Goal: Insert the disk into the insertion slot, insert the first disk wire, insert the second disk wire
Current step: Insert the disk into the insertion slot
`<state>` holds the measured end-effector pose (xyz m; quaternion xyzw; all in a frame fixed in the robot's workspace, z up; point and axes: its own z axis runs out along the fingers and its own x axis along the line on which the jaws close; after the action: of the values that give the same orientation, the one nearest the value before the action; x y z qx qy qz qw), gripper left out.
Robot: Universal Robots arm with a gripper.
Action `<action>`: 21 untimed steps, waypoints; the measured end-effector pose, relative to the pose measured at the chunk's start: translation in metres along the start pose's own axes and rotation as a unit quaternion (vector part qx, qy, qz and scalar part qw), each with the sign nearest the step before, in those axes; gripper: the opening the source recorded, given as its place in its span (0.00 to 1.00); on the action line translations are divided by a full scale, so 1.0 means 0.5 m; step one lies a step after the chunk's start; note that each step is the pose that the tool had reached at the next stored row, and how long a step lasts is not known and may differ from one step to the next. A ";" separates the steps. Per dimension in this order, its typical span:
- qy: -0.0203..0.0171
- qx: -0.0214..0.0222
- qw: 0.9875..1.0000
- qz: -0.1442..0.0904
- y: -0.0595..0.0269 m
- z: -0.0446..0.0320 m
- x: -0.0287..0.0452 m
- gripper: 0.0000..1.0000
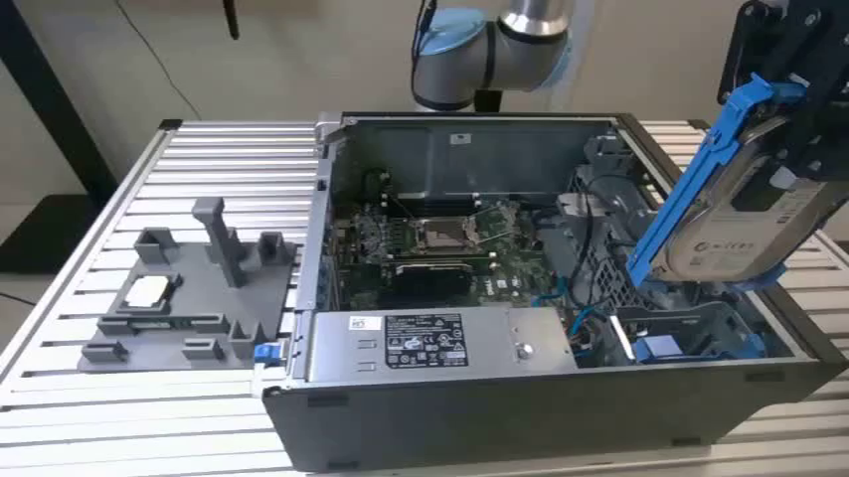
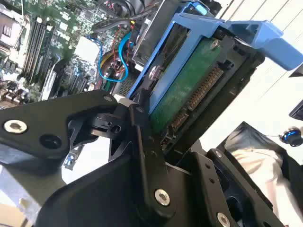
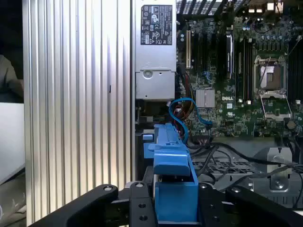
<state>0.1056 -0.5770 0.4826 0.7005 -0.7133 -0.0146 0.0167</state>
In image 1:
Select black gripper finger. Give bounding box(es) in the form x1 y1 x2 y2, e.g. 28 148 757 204
719 0 790 105
771 0 849 183

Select hard disk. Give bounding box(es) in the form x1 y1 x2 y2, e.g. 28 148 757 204
626 72 830 294

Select blue disk carrier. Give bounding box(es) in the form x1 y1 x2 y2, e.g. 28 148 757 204
633 332 767 360

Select grey perforated drive cage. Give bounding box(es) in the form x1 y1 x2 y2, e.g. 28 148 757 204
555 166 685 309

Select metal socket cover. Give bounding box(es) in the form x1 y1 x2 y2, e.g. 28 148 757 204
467 206 523 239

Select black RAM slots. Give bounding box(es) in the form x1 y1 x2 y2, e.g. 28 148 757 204
380 191 519 209

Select green motherboard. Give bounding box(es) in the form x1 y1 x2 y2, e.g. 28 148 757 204
330 198 571 309

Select CPU socket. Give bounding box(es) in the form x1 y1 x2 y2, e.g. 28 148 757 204
414 218 476 249

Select thin metal locking lever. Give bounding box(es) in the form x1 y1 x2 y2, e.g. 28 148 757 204
387 192 420 221

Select black graphics card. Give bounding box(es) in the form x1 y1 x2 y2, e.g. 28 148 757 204
394 262 476 304

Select silver power supply unit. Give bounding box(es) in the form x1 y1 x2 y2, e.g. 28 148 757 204
308 306 575 383

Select dark grey PC case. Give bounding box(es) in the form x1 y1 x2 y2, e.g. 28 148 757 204
261 111 849 473

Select grey parts rack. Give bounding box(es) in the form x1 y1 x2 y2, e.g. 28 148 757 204
77 197 304 373

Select green RAM stick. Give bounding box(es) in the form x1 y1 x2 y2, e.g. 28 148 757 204
128 317 200 332

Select silver CPU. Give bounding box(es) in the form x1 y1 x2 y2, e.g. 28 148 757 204
124 276 175 308

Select black stand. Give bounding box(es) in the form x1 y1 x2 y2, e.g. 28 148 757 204
0 0 120 273

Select long black wire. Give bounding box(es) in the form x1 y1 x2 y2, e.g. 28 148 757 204
568 173 638 312

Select blue wire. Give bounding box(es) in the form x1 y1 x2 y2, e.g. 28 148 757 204
532 277 602 344

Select thin black wall cable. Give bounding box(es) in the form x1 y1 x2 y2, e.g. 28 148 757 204
115 0 204 120

